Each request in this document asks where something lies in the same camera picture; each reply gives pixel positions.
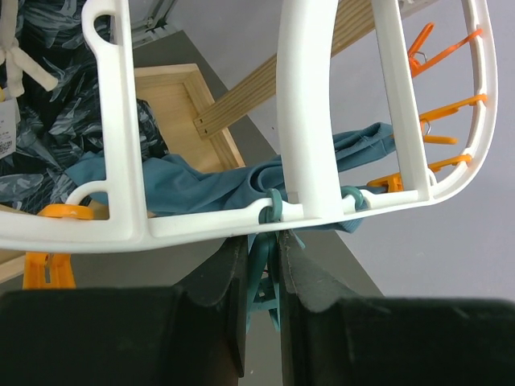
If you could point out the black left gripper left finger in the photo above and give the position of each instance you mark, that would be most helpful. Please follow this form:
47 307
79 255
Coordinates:
189 333

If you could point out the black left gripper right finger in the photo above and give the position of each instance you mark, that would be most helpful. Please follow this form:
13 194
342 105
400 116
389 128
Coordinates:
330 335

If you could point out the teal clothes clip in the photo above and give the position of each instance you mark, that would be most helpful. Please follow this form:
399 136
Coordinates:
262 278

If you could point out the white round clip hanger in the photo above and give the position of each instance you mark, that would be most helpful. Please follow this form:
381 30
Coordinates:
304 130

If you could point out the teal blue garment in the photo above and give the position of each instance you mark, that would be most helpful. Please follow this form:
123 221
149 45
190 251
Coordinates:
172 187

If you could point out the orange clothes clip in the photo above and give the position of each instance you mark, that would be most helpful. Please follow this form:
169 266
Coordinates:
51 271

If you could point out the dark leaf-print shorts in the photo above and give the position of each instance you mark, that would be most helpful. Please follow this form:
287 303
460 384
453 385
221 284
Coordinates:
60 128

